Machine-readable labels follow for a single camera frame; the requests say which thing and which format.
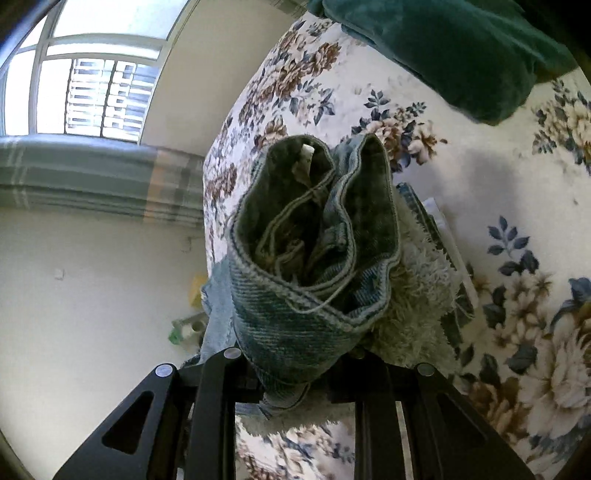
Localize window with white frame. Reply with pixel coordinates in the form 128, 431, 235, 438
0, 0, 200, 145

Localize floral bed sheet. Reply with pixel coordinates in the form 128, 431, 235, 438
202, 9, 591, 480

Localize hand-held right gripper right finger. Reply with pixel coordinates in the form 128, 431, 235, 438
323, 349, 539, 480

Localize plaid curtain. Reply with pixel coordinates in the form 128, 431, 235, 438
0, 137, 206, 229

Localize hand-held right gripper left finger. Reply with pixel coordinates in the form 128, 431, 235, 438
52, 347, 265, 480

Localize dark green blanket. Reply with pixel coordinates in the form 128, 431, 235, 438
307, 0, 583, 125

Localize fleece-lined blue denim pants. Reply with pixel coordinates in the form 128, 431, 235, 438
185, 133, 476, 420

